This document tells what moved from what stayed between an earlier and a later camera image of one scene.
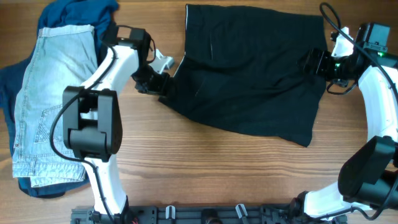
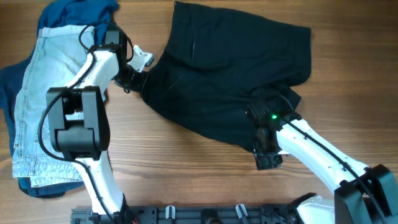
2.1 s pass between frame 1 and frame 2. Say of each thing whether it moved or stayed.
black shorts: moved
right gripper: moved
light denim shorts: stayed
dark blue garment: stayed
